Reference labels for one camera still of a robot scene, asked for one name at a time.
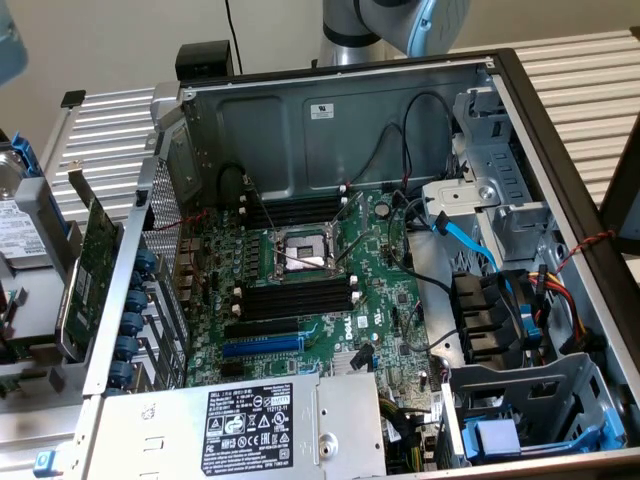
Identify thin black wire loop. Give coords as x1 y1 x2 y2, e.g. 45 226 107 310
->
399 299 464 354

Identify grey parts rack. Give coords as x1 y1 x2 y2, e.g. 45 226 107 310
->
0 127 126 416

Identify hard disk with blue rails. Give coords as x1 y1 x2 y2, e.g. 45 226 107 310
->
0 130 69 271

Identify metal locking lever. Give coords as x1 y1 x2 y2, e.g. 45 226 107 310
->
335 229 374 264
246 179 277 235

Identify CPU socket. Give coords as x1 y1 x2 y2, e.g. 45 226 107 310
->
269 222 347 281

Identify blue case button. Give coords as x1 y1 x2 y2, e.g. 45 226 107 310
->
32 449 59 479

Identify blue SATA wire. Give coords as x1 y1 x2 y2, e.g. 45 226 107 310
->
433 210 502 275

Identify grey metal drive cage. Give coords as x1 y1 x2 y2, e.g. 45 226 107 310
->
439 352 629 471

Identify blue expansion slot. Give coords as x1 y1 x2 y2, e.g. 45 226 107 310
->
222 336 305 358

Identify grey power supply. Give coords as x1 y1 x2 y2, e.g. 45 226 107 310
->
84 372 389 480

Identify silver disk bay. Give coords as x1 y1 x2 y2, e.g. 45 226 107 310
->
422 84 556 264

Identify blue disk caddy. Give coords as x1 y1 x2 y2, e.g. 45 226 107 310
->
462 409 626 466

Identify red black twisted wire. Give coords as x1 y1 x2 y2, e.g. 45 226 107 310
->
553 228 619 275

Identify long black expansion slot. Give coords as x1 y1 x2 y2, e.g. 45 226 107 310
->
224 318 301 340

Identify coloured power wires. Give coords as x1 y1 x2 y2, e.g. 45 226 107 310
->
528 263 594 351

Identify red fan wire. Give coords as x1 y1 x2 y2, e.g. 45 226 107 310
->
142 208 210 234

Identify black box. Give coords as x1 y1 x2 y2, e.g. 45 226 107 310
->
174 39 236 82

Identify black RAM slot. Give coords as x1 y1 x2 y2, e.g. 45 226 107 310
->
238 285 359 308
235 278 357 301
244 192 349 209
238 292 360 315
247 211 344 229
244 198 349 215
239 298 359 322
244 204 346 222

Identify green motherboard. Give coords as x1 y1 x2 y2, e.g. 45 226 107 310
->
182 187 446 401

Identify black curved cable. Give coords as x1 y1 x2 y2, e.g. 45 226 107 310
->
385 189 454 297

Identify black SATA connector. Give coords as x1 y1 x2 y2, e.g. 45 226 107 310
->
351 342 376 372

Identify open PC case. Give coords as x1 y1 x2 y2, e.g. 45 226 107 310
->
74 47 640 480

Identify green graphics card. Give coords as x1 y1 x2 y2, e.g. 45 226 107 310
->
53 159 126 362

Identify yellow black wire bundle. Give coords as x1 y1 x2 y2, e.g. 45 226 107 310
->
378 394 437 474

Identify silver chipset heatsink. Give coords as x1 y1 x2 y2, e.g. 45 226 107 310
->
329 349 374 375

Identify thick black cable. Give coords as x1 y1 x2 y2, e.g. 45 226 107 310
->
402 91 455 199

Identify black wall cable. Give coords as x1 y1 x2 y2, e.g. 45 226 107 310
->
223 0 245 76

